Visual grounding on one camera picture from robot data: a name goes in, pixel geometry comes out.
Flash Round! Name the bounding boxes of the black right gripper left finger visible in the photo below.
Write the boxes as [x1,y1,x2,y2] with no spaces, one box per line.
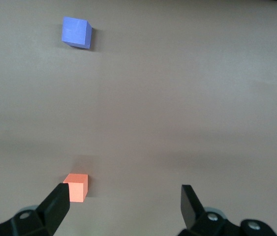
[0,183,70,236]

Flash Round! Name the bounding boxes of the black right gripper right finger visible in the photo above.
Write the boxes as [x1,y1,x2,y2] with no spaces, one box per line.
[177,184,277,236]

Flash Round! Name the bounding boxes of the orange foam block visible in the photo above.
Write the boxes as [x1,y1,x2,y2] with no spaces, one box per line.
[62,173,89,203]

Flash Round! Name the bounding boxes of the purple foam block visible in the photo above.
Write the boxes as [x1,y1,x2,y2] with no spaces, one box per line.
[61,16,93,51]

